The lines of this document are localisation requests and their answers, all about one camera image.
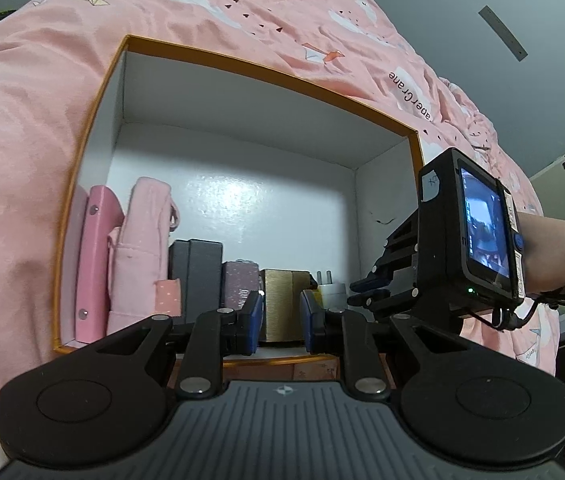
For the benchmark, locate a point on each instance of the dark grey box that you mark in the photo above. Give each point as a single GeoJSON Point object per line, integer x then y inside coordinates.
{"type": "Point", "coordinates": [197, 275]}

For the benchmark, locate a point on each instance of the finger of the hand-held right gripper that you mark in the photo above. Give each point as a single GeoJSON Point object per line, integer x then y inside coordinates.
{"type": "Point", "coordinates": [377, 301]}
{"type": "Point", "coordinates": [392, 255]}

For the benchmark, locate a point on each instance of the person's right forearm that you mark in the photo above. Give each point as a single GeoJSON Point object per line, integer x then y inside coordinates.
{"type": "Point", "coordinates": [562, 250]}

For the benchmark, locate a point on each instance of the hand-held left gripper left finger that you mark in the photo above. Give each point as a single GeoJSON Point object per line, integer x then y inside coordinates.
{"type": "Point", "coordinates": [254, 322]}

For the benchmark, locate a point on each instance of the grey wall strip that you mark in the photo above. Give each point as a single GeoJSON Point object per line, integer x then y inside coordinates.
{"type": "Point", "coordinates": [503, 32]}

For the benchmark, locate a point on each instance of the gold box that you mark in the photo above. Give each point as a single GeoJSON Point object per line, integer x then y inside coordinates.
{"type": "Point", "coordinates": [282, 305]}

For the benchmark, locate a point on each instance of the pink printed blanket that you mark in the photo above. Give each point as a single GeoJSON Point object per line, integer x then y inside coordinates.
{"type": "Point", "coordinates": [22, 135]}

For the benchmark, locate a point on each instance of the pink dotted small box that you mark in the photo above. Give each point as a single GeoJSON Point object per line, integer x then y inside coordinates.
{"type": "Point", "coordinates": [168, 297]}

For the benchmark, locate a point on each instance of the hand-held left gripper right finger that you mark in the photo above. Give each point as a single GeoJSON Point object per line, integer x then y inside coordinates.
{"type": "Point", "coordinates": [308, 322]}

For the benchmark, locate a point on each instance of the white plug charger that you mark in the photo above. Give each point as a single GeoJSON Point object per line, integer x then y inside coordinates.
{"type": "Point", "coordinates": [330, 292]}

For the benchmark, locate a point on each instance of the sparkly mauve small box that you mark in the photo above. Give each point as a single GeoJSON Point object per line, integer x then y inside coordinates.
{"type": "Point", "coordinates": [237, 280]}

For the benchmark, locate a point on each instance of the beige cabinet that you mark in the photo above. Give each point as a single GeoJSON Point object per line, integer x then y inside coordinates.
{"type": "Point", "coordinates": [547, 170]}

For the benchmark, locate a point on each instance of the pink fabric pouch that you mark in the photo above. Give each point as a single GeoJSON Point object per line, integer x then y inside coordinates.
{"type": "Point", "coordinates": [137, 240]}

